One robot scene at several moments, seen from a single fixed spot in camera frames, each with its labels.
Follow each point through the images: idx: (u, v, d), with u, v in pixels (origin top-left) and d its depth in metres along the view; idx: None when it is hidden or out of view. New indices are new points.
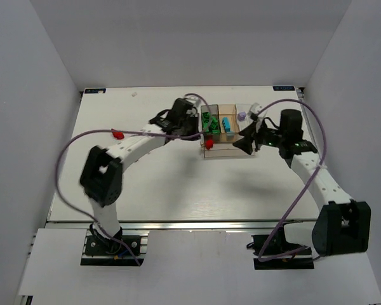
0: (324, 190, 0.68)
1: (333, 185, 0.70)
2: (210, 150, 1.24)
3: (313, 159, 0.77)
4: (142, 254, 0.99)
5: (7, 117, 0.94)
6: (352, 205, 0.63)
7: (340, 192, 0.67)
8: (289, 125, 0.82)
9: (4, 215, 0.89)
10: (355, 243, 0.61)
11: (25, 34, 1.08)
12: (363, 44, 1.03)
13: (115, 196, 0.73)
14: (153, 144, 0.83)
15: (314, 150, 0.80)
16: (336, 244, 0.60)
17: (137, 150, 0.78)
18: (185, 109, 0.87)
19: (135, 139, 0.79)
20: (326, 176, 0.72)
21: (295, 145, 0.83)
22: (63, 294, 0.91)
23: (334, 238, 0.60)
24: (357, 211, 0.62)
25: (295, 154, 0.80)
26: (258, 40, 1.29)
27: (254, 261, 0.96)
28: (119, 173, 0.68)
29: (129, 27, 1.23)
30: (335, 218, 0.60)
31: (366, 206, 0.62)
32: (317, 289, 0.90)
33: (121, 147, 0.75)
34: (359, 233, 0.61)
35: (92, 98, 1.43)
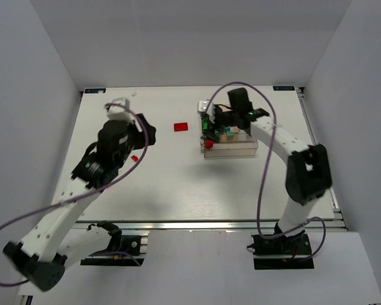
0: (285, 144, 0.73)
1: (291, 138, 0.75)
2: (210, 150, 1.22)
3: (268, 121, 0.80)
4: (142, 253, 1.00)
5: (6, 117, 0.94)
6: (312, 150, 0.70)
7: (299, 142, 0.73)
8: (239, 100, 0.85)
9: (4, 215, 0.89)
10: (324, 180, 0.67)
11: (24, 33, 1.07)
12: (364, 44, 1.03)
13: (60, 272, 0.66)
14: (83, 203, 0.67)
15: (266, 115, 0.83)
16: (310, 186, 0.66)
17: (61, 227, 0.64)
18: (115, 141, 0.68)
19: (53, 215, 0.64)
20: (282, 131, 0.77)
21: (249, 114, 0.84)
22: (64, 294, 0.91)
23: (305, 183, 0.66)
24: (316, 154, 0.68)
25: (251, 122, 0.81)
26: (259, 39, 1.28)
27: (254, 261, 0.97)
28: (43, 269, 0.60)
29: (129, 26, 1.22)
30: (298, 164, 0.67)
31: (321, 147, 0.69)
32: (317, 289, 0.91)
33: (38, 236, 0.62)
34: (324, 172, 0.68)
35: (92, 98, 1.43)
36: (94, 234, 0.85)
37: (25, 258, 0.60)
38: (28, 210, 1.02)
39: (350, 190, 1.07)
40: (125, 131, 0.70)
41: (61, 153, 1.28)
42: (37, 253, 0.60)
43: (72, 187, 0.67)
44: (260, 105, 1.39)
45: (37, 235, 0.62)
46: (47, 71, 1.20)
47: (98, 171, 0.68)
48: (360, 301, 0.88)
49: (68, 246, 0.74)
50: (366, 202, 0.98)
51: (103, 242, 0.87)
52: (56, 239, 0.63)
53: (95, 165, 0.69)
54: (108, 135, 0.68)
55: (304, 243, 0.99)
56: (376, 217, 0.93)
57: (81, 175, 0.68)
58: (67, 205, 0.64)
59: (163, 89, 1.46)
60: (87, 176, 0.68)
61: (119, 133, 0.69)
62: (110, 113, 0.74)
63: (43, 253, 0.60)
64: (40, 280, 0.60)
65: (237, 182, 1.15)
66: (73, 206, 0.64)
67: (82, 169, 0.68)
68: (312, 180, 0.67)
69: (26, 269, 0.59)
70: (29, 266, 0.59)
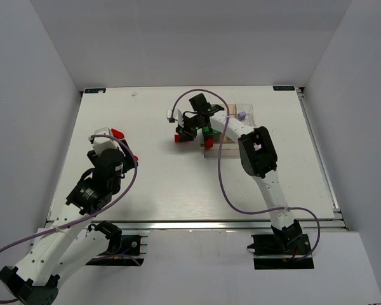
0: (236, 131, 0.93)
1: (240, 124, 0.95)
2: (210, 150, 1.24)
3: (223, 115, 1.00)
4: (142, 253, 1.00)
5: (6, 117, 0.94)
6: (258, 133, 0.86)
7: (246, 128, 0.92)
8: (198, 103, 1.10)
9: (4, 215, 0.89)
10: (269, 155, 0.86)
11: (25, 33, 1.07)
12: (364, 44, 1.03)
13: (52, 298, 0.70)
14: (77, 229, 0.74)
15: (221, 108, 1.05)
16: (259, 163, 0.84)
17: (54, 253, 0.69)
18: (112, 168, 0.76)
19: (48, 239, 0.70)
20: (233, 120, 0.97)
21: (208, 110, 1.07)
22: (64, 294, 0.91)
23: (255, 159, 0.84)
24: (261, 134, 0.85)
25: (211, 117, 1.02)
26: (259, 40, 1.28)
27: (254, 261, 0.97)
28: (37, 293, 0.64)
29: (128, 27, 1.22)
30: (247, 145, 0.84)
31: (263, 129, 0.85)
32: (318, 290, 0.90)
33: (33, 261, 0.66)
34: (269, 148, 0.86)
35: (92, 98, 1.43)
36: (91, 241, 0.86)
37: (20, 281, 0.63)
38: (28, 210, 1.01)
39: (350, 190, 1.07)
40: (120, 160, 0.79)
41: (61, 153, 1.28)
42: (32, 278, 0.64)
43: (66, 213, 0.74)
44: (261, 105, 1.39)
45: (31, 259, 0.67)
46: (46, 72, 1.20)
47: (93, 196, 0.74)
48: (359, 302, 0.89)
49: (61, 264, 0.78)
50: (366, 202, 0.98)
51: (102, 247, 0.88)
52: (49, 263, 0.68)
53: (90, 190, 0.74)
54: (105, 162, 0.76)
55: (304, 243, 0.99)
56: (376, 217, 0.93)
57: (75, 199, 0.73)
58: (61, 230, 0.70)
59: (163, 90, 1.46)
60: (82, 201, 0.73)
61: (115, 161, 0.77)
62: (98, 143, 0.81)
63: (37, 276, 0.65)
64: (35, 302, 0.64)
65: (237, 182, 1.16)
66: (68, 231, 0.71)
67: (76, 194, 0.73)
68: (260, 156, 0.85)
69: (20, 292, 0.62)
70: (24, 291, 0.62)
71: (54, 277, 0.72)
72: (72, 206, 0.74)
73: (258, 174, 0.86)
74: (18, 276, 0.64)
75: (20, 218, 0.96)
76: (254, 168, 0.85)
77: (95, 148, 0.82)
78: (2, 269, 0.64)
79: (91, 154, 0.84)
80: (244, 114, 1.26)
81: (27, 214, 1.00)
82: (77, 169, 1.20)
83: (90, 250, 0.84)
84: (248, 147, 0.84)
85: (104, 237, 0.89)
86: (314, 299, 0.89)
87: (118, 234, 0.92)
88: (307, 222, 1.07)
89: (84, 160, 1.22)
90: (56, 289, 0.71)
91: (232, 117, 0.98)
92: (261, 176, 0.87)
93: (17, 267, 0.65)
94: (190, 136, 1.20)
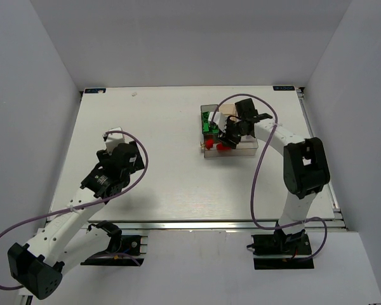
0: (284, 138, 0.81)
1: (289, 134, 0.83)
2: (210, 150, 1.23)
3: (270, 122, 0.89)
4: (142, 253, 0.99)
5: (6, 117, 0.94)
6: (308, 144, 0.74)
7: (296, 136, 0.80)
8: (244, 109, 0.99)
9: (4, 215, 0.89)
10: (319, 174, 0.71)
11: (25, 33, 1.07)
12: (364, 44, 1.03)
13: (54, 283, 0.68)
14: (88, 213, 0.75)
15: (269, 117, 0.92)
16: (305, 179, 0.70)
17: (66, 233, 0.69)
18: (126, 159, 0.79)
19: (61, 219, 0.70)
20: (282, 129, 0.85)
21: (253, 117, 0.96)
22: (63, 294, 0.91)
23: (300, 172, 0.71)
24: (313, 145, 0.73)
25: (255, 123, 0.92)
26: (259, 40, 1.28)
27: (254, 261, 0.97)
28: (47, 271, 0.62)
29: (129, 27, 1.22)
30: (296, 154, 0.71)
31: (318, 141, 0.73)
32: (318, 290, 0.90)
33: (44, 238, 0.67)
34: (319, 164, 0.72)
35: (92, 98, 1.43)
36: (93, 236, 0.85)
37: (31, 258, 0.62)
38: (28, 210, 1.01)
39: (350, 190, 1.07)
40: (133, 152, 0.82)
41: (61, 153, 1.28)
42: (43, 255, 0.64)
43: (80, 196, 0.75)
44: (261, 105, 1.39)
45: (43, 237, 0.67)
46: (46, 72, 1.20)
47: (106, 182, 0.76)
48: (360, 301, 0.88)
49: (66, 252, 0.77)
50: (366, 202, 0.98)
51: (102, 244, 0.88)
52: (60, 243, 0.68)
53: (103, 177, 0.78)
54: (120, 153, 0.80)
55: (304, 243, 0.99)
56: (376, 217, 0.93)
57: (90, 185, 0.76)
58: (75, 211, 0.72)
59: (163, 90, 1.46)
60: (96, 186, 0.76)
61: (129, 152, 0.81)
62: (112, 139, 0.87)
63: (48, 254, 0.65)
64: (42, 282, 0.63)
65: (237, 182, 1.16)
66: (82, 213, 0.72)
67: (91, 180, 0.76)
68: (307, 171, 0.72)
69: (30, 268, 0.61)
70: (35, 265, 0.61)
71: (59, 263, 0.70)
72: (86, 190, 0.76)
73: (300, 192, 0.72)
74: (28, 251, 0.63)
75: (20, 218, 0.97)
76: (298, 182, 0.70)
77: (110, 143, 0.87)
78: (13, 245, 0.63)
79: (101, 152, 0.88)
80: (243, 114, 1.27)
81: (27, 214, 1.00)
82: (77, 169, 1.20)
83: (92, 244, 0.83)
84: (297, 154, 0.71)
85: (106, 235, 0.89)
86: (313, 299, 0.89)
87: (119, 233, 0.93)
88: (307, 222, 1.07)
89: (84, 161, 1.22)
90: (61, 274, 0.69)
91: (279, 126, 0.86)
92: (298, 196, 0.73)
93: (28, 244, 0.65)
94: (231, 143, 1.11)
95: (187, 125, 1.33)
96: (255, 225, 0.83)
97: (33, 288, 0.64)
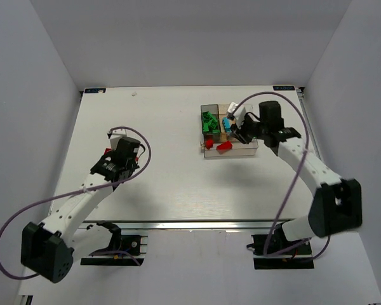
0: (314, 173, 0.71)
1: (322, 167, 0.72)
2: (210, 150, 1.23)
3: (298, 145, 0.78)
4: (142, 253, 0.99)
5: (6, 117, 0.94)
6: (344, 185, 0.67)
7: (329, 173, 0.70)
8: (270, 118, 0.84)
9: (4, 215, 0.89)
10: (350, 219, 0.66)
11: (25, 33, 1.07)
12: (364, 44, 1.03)
13: (65, 268, 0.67)
14: (100, 197, 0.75)
15: (297, 136, 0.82)
16: (333, 225, 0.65)
17: (80, 213, 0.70)
18: (132, 148, 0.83)
19: (75, 200, 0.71)
20: (312, 159, 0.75)
21: (279, 131, 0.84)
22: (63, 294, 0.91)
23: (331, 218, 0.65)
24: (349, 189, 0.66)
25: (280, 142, 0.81)
26: (259, 40, 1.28)
27: (254, 261, 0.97)
28: (63, 247, 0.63)
29: (129, 27, 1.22)
30: (327, 197, 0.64)
31: (356, 183, 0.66)
32: (318, 290, 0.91)
33: (60, 216, 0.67)
34: (353, 210, 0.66)
35: (92, 98, 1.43)
36: (96, 231, 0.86)
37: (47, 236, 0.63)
38: (28, 210, 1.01)
39: None
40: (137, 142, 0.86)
41: (61, 153, 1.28)
42: (60, 231, 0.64)
43: (91, 180, 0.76)
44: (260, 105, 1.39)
45: (58, 216, 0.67)
46: (47, 72, 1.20)
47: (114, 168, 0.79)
48: (360, 301, 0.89)
49: (73, 241, 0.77)
50: (366, 201, 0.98)
51: (105, 241, 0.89)
52: (75, 222, 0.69)
53: (110, 163, 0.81)
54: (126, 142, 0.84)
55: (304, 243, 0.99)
56: (376, 216, 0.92)
57: (99, 171, 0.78)
58: (89, 192, 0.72)
59: (163, 90, 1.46)
60: (105, 171, 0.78)
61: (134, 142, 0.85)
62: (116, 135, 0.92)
63: (65, 230, 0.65)
64: (58, 260, 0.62)
65: (237, 182, 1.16)
66: (94, 193, 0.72)
67: (100, 166, 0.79)
68: (338, 216, 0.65)
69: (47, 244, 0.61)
70: (53, 240, 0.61)
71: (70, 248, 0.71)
72: (94, 175, 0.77)
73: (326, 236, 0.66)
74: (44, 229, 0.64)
75: (20, 218, 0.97)
76: (325, 227, 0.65)
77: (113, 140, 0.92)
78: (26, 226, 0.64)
79: None
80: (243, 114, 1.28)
81: (27, 214, 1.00)
82: (77, 169, 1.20)
83: (95, 238, 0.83)
84: (329, 200, 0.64)
85: (108, 232, 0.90)
86: (313, 298, 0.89)
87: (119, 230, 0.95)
88: None
89: (84, 160, 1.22)
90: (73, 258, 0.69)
91: (309, 153, 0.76)
92: (322, 237, 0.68)
93: (43, 222, 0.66)
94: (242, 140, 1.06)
95: (187, 125, 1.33)
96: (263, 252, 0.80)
97: (46, 271, 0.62)
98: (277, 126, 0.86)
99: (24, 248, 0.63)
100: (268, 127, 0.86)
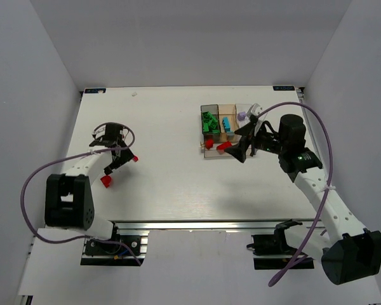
0: (336, 220, 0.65)
1: (345, 212, 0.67)
2: (210, 150, 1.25)
3: (320, 178, 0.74)
4: (142, 253, 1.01)
5: (6, 117, 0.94)
6: (366, 235, 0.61)
7: (352, 222, 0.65)
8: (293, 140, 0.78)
9: (4, 215, 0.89)
10: (367, 269, 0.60)
11: (25, 33, 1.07)
12: (364, 44, 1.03)
13: (89, 216, 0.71)
14: (103, 161, 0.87)
15: (319, 166, 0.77)
16: (350, 275, 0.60)
17: (93, 168, 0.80)
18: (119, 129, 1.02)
19: (86, 159, 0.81)
20: (334, 200, 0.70)
21: (298, 158, 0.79)
22: (63, 294, 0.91)
23: (348, 269, 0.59)
24: (372, 243, 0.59)
25: (300, 173, 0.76)
26: (259, 40, 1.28)
27: (254, 261, 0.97)
28: (89, 186, 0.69)
29: (129, 27, 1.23)
30: (352, 250, 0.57)
31: (380, 236, 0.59)
32: (318, 290, 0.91)
33: (77, 168, 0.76)
34: (372, 262, 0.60)
35: (92, 98, 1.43)
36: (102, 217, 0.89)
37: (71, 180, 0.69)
38: (28, 210, 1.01)
39: (350, 190, 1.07)
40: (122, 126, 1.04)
41: (61, 153, 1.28)
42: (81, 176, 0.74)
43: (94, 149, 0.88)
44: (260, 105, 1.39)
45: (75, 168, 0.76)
46: (47, 72, 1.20)
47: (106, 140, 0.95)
48: (359, 301, 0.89)
49: None
50: (366, 201, 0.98)
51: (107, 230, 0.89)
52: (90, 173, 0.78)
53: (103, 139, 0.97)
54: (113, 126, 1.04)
55: None
56: (376, 216, 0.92)
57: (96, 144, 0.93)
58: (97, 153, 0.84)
59: (162, 90, 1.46)
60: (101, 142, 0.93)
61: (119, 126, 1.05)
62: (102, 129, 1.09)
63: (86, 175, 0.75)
64: (87, 199, 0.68)
65: (237, 182, 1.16)
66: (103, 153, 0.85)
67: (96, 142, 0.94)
68: (356, 266, 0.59)
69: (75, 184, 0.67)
70: (80, 178, 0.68)
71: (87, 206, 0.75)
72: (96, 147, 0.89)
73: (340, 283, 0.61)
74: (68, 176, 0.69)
75: (20, 218, 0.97)
76: (341, 276, 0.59)
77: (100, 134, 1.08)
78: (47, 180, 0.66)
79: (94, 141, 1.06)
80: (244, 114, 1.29)
81: (27, 214, 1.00)
82: None
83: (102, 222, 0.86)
84: (352, 252, 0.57)
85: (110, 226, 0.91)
86: (313, 299, 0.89)
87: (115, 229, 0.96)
88: (307, 222, 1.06)
89: None
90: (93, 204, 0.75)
91: (332, 190, 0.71)
92: (334, 283, 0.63)
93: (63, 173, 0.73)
94: (242, 152, 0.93)
95: (187, 125, 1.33)
96: (269, 286, 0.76)
97: (75, 215, 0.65)
98: (296, 147, 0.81)
99: (49, 198, 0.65)
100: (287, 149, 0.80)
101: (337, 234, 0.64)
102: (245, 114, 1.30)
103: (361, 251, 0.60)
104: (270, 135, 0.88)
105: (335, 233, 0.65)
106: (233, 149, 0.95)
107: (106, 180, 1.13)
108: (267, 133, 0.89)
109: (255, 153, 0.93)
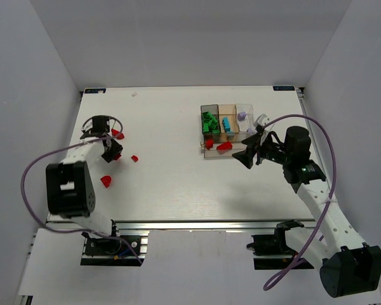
0: (336, 232, 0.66)
1: (345, 225, 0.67)
2: (210, 150, 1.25)
3: (322, 190, 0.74)
4: (142, 253, 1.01)
5: (7, 117, 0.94)
6: (366, 250, 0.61)
7: (352, 234, 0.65)
8: (297, 152, 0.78)
9: (4, 215, 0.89)
10: (366, 284, 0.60)
11: (25, 33, 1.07)
12: (364, 43, 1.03)
13: (91, 201, 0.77)
14: (96, 150, 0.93)
15: (322, 178, 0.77)
16: (347, 288, 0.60)
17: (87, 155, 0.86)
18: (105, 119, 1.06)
19: (80, 150, 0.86)
20: (335, 212, 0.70)
21: (302, 169, 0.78)
22: (63, 294, 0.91)
23: (345, 281, 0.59)
24: (370, 257, 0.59)
25: (304, 183, 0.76)
26: (259, 40, 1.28)
27: (254, 261, 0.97)
28: (87, 169, 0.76)
29: (129, 27, 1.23)
30: (348, 262, 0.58)
31: (379, 251, 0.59)
32: (318, 290, 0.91)
33: (73, 157, 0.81)
34: (371, 277, 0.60)
35: (92, 98, 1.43)
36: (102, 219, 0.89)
37: (70, 166, 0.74)
38: (28, 209, 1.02)
39: (349, 190, 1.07)
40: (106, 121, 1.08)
41: (61, 153, 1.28)
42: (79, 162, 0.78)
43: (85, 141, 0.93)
44: (260, 105, 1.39)
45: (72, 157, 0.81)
46: (46, 72, 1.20)
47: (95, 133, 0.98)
48: (359, 301, 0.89)
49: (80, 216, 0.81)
50: (366, 201, 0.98)
51: (105, 226, 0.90)
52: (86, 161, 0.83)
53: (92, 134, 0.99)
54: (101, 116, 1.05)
55: None
56: (375, 217, 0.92)
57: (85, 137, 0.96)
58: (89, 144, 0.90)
59: (162, 90, 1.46)
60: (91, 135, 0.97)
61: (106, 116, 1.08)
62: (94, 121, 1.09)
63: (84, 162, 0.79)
64: (86, 181, 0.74)
65: (237, 182, 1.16)
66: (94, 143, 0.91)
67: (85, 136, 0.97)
68: (352, 279, 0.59)
69: (74, 169, 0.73)
70: (79, 163, 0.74)
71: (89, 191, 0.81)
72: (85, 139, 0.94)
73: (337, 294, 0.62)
74: (65, 164, 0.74)
75: (20, 218, 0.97)
76: (338, 288, 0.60)
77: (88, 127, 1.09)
78: (47, 170, 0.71)
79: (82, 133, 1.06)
80: (244, 114, 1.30)
81: (27, 214, 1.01)
82: None
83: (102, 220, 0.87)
84: (349, 264, 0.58)
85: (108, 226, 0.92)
86: (313, 299, 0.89)
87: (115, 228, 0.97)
88: (307, 222, 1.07)
89: None
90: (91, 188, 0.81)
91: (333, 202, 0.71)
92: (331, 294, 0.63)
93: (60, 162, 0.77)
94: (248, 159, 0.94)
95: (187, 125, 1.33)
96: (264, 290, 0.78)
97: (78, 199, 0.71)
98: (301, 159, 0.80)
99: (51, 185, 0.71)
100: (291, 159, 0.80)
101: (336, 246, 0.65)
102: (245, 114, 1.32)
103: (359, 265, 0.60)
104: (275, 145, 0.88)
105: (334, 246, 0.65)
106: (240, 155, 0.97)
107: (106, 180, 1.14)
108: (273, 143, 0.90)
109: (260, 161, 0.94)
